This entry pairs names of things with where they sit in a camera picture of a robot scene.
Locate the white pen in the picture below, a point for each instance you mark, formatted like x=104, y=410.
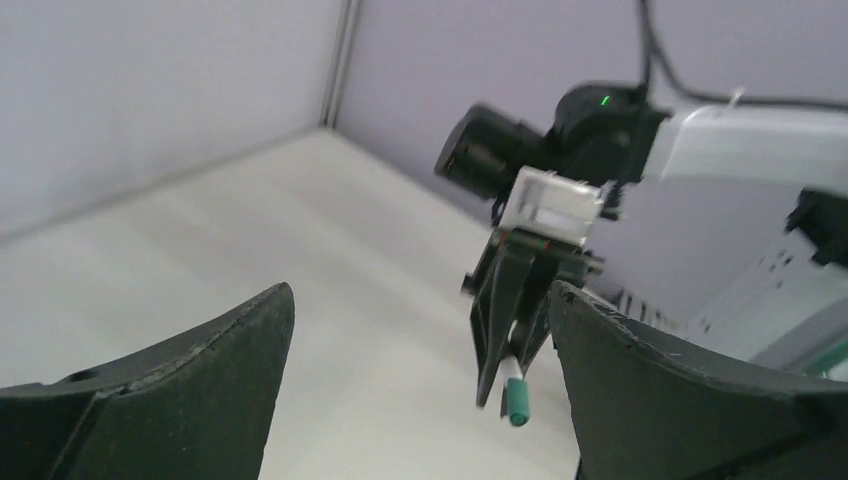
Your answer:
x=510, y=369

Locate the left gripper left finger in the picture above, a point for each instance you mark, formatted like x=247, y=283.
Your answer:
x=198, y=405

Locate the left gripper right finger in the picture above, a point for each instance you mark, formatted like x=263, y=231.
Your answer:
x=649, y=405

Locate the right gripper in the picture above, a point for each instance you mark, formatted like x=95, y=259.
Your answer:
x=499, y=298

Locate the green pen cap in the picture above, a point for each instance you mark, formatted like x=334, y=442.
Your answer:
x=517, y=402

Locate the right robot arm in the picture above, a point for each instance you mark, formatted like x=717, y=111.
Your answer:
x=610, y=136

